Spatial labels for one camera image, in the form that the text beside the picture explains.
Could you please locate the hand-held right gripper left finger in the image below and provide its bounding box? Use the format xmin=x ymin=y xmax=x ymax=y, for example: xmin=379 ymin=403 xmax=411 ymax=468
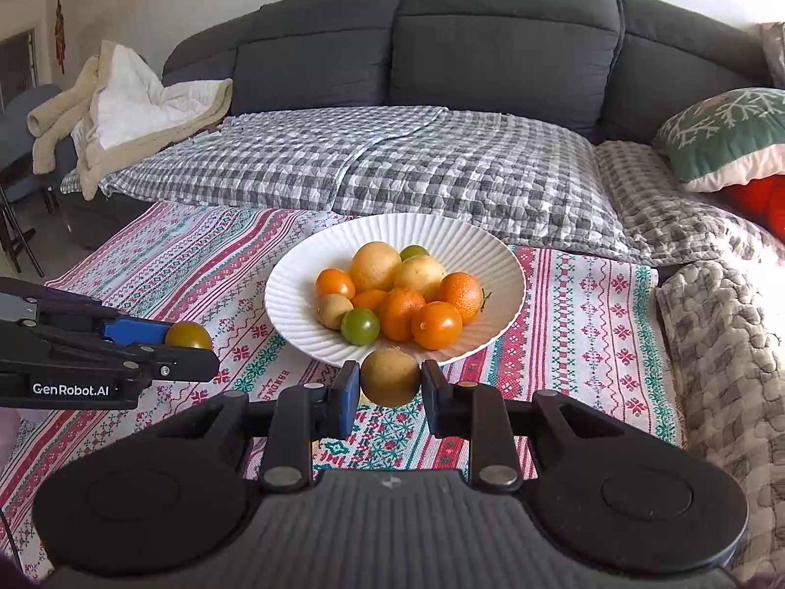
xmin=153 ymin=361 xmax=361 ymax=492

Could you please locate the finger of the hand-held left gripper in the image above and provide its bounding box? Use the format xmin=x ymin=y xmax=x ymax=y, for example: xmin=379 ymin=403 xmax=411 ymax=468
xmin=0 ymin=321 xmax=220 ymax=382
xmin=0 ymin=276 xmax=174 ymax=346

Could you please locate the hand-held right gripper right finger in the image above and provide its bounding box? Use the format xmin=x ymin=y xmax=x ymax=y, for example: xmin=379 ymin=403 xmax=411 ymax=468
xmin=420 ymin=359 xmax=620 ymax=492

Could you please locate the olive yellow tomato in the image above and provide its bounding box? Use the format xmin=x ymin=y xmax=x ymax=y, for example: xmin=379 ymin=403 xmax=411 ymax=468
xmin=165 ymin=321 xmax=213 ymax=352

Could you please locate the tan longan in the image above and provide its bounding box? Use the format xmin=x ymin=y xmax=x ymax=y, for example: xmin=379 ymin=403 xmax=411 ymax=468
xmin=360 ymin=347 xmax=422 ymax=407
xmin=316 ymin=293 xmax=355 ymax=330

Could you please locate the green tomato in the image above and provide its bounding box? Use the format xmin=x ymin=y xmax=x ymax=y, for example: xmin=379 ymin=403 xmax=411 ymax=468
xmin=341 ymin=308 xmax=381 ymax=346

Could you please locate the orange mandarin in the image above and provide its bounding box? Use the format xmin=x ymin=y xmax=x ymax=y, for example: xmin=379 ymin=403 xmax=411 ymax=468
xmin=376 ymin=287 xmax=427 ymax=343
xmin=439 ymin=271 xmax=485 ymax=324

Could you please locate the white ribbed plate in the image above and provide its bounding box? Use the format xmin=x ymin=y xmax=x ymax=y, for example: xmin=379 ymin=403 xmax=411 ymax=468
xmin=264 ymin=213 xmax=527 ymax=367

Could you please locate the yellow passion fruit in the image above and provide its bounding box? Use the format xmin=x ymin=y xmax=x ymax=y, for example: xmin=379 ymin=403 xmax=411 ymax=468
xmin=393 ymin=256 xmax=448 ymax=301
xmin=348 ymin=241 xmax=402 ymax=294

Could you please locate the red green patterned tablecloth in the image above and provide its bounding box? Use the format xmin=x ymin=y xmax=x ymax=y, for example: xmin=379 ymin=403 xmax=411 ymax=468
xmin=0 ymin=201 xmax=684 ymax=584

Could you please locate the black folding stand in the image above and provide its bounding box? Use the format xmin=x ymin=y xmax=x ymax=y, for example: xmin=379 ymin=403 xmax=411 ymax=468
xmin=0 ymin=183 xmax=46 ymax=277

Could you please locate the beige white blanket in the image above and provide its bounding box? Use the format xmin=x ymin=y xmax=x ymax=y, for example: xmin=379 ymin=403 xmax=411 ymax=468
xmin=27 ymin=40 xmax=234 ymax=200

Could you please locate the grey checked blanket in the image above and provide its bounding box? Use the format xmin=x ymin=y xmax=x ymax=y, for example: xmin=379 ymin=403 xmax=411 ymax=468
xmin=61 ymin=106 xmax=639 ymax=259

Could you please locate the grey quilted throw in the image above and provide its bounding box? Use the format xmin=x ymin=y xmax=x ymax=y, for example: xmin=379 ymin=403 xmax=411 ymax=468
xmin=656 ymin=259 xmax=785 ymax=589

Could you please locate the beige grey checked cover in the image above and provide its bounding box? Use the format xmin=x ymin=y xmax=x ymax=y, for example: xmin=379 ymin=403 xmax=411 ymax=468
xmin=596 ymin=140 xmax=785 ymax=266

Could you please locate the dark grey sofa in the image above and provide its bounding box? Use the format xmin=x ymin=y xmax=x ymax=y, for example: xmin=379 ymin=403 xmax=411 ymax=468
xmin=162 ymin=0 xmax=767 ymax=145

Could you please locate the red cushion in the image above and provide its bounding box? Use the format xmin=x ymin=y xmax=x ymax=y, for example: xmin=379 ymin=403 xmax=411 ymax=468
xmin=720 ymin=175 xmax=785 ymax=240

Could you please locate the green snowflake pillow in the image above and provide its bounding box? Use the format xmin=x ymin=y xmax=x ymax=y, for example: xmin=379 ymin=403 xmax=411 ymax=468
xmin=653 ymin=87 xmax=785 ymax=193

